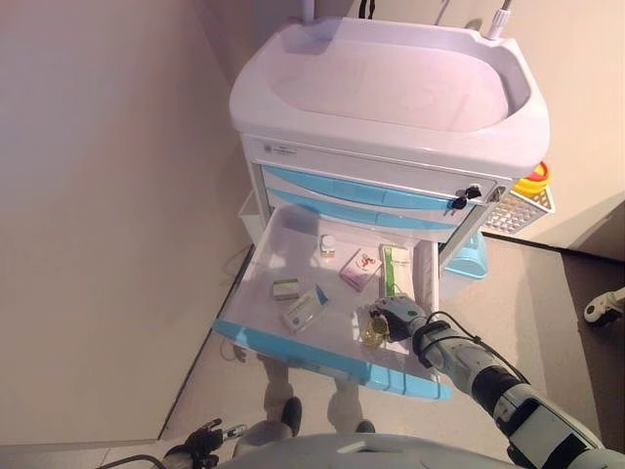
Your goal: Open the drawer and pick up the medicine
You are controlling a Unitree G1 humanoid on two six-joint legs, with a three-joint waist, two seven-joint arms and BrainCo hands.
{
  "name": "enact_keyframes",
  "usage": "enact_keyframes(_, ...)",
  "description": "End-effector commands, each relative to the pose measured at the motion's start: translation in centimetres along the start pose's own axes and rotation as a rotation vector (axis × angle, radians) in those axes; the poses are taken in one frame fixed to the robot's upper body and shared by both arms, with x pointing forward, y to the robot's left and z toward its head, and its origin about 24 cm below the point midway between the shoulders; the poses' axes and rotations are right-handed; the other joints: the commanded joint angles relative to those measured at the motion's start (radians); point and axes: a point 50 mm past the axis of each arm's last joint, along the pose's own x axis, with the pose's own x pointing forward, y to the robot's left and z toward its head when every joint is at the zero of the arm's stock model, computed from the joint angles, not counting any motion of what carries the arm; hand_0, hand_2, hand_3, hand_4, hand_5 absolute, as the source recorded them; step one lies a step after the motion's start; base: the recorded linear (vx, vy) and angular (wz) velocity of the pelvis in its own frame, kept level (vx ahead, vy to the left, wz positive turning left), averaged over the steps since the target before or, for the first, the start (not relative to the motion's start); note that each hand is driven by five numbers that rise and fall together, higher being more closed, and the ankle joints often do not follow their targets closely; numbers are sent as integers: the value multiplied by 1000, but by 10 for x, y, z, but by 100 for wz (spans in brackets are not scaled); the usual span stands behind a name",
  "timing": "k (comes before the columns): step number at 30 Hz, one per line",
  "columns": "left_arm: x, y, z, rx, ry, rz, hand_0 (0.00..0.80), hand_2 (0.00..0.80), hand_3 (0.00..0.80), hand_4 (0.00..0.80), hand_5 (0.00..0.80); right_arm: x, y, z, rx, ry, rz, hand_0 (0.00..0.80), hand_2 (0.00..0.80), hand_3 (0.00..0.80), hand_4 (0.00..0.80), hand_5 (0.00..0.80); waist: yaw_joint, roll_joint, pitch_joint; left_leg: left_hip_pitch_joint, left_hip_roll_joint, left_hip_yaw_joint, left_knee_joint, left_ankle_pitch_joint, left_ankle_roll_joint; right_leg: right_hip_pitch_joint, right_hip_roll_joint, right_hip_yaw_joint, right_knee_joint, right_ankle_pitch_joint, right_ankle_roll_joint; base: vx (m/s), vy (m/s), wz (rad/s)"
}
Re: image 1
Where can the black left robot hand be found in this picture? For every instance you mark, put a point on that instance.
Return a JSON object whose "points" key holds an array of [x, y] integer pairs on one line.
{"points": [[205, 439]]}

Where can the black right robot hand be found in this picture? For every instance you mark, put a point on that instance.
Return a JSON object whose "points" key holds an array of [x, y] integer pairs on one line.
{"points": [[403, 312]]}

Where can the yellow medicine bottle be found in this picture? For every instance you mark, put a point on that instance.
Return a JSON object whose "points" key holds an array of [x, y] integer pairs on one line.
{"points": [[375, 332]]}

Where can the blue fronted cart drawer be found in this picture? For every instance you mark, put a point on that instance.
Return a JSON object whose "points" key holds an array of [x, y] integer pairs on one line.
{"points": [[351, 210], [293, 349], [342, 183]]}

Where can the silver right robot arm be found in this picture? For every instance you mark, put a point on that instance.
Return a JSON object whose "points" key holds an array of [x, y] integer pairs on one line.
{"points": [[488, 381]]}

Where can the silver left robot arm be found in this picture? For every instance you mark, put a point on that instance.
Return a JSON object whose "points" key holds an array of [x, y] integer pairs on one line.
{"points": [[180, 456]]}

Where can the pink white medicine box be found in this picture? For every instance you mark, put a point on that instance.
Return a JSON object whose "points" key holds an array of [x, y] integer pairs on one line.
{"points": [[361, 268]]}

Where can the blue white medicine box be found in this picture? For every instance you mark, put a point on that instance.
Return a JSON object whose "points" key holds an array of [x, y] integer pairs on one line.
{"points": [[303, 312]]}

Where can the green striped white box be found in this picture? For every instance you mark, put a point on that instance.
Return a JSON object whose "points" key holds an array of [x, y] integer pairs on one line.
{"points": [[396, 271]]}

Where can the robot left leg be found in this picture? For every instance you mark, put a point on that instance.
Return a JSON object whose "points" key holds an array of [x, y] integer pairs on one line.
{"points": [[273, 425]]}

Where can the robot leg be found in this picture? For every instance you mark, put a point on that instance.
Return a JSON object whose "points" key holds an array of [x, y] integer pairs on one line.
{"points": [[273, 425], [365, 427]]}

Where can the white bin with blue lid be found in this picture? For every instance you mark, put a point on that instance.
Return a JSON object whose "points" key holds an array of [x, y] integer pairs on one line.
{"points": [[466, 264]]}

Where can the white pill bottle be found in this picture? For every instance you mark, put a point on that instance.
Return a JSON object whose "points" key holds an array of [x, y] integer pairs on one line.
{"points": [[328, 249]]}

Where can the small green white box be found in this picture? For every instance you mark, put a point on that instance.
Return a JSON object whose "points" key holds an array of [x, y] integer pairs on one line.
{"points": [[285, 289]]}

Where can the robot right leg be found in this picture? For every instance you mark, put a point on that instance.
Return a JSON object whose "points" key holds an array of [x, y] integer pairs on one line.
{"points": [[365, 427]]}

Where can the black cart keys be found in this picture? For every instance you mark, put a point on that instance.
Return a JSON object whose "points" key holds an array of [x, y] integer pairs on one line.
{"points": [[461, 198]]}

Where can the grey robot torso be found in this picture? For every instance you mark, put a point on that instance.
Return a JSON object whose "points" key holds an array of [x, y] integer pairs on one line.
{"points": [[366, 454]]}

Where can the white side bin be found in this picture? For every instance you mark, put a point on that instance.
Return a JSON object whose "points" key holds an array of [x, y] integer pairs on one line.
{"points": [[250, 217]]}

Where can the yellow sharps container red lid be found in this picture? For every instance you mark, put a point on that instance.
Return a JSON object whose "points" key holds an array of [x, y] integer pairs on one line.
{"points": [[529, 183]]}

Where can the bed caster wheel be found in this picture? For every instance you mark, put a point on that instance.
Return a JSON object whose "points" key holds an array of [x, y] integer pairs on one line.
{"points": [[595, 310]]}

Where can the white medical cart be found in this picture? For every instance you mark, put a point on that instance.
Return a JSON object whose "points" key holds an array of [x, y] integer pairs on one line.
{"points": [[390, 98]]}

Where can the metal IV pole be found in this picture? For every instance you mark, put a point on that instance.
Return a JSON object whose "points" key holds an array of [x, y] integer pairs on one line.
{"points": [[499, 22]]}

